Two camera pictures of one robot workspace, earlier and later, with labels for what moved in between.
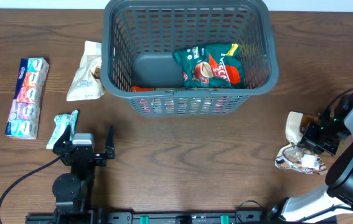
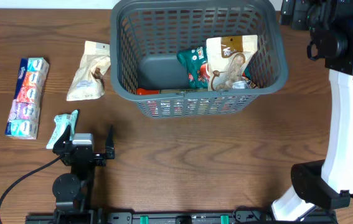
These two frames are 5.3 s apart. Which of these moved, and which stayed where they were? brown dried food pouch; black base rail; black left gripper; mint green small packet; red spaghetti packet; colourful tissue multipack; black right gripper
Moved: brown dried food pouch; red spaghetti packet; black right gripper
Stayed: black left gripper; black base rail; mint green small packet; colourful tissue multipack
